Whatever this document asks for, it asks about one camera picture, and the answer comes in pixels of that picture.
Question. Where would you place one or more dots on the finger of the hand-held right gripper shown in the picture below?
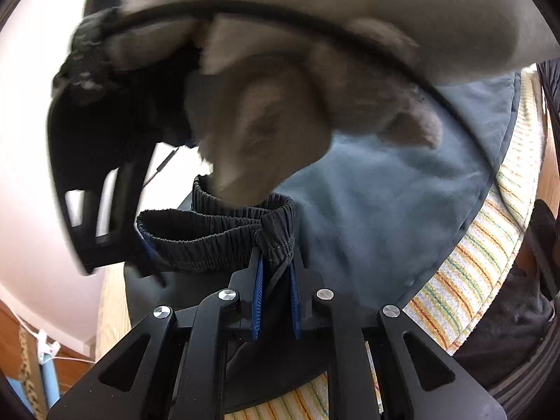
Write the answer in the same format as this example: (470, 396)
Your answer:
(146, 251)

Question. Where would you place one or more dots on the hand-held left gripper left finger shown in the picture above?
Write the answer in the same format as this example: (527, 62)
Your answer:
(258, 297)

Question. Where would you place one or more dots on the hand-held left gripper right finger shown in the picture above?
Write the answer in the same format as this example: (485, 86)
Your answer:
(295, 302)

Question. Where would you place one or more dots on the dark grey pants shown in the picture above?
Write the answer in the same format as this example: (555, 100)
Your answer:
(372, 205)

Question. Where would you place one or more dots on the person's right forearm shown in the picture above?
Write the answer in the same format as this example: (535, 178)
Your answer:
(393, 0)

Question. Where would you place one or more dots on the person's right hand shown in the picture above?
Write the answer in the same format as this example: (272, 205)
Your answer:
(271, 109)

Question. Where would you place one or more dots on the white clip lamp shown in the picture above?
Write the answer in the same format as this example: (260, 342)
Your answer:
(46, 344)

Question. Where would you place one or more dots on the blue chair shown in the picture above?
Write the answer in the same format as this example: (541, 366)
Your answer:
(49, 380)

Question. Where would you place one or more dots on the leopard print cloth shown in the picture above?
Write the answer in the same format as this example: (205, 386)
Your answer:
(28, 372)

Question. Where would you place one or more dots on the yellow striped blanket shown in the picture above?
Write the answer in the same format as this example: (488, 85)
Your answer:
(472, 262)

